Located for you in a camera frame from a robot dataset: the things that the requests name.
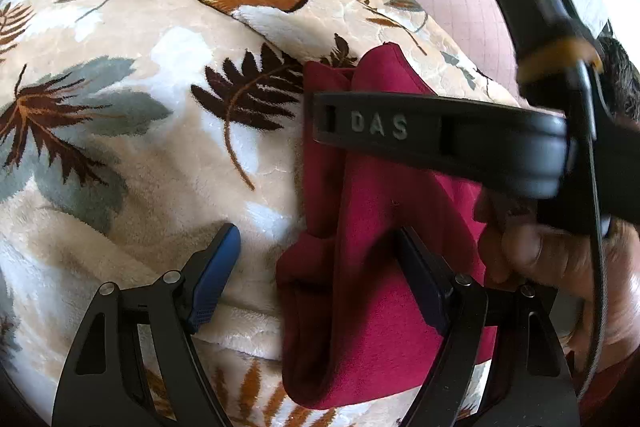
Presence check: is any dark fur garment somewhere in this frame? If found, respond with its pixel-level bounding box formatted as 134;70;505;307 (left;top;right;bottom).
595;36;640;132

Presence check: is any red sweater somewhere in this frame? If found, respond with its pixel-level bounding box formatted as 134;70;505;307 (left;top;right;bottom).
275;43;568;412

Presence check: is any leaf print blanket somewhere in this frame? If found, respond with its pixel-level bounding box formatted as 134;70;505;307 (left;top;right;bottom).
0;0;531;427

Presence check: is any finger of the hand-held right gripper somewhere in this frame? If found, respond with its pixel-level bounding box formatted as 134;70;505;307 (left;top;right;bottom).
306;92;572;198

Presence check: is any person's right hand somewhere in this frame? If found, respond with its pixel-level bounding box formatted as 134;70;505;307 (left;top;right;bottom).
474;191;640;369

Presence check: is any black cable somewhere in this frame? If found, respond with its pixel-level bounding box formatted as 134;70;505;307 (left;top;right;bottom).
535;0;613;400

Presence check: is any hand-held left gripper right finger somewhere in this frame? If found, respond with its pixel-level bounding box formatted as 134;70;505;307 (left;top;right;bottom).
397;227;581;427

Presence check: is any pink quilted cushion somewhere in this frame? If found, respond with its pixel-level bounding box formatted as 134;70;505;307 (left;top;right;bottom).
392;0;526;110

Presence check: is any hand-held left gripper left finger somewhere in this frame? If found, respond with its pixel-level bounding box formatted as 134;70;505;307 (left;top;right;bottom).
51;223;242;427

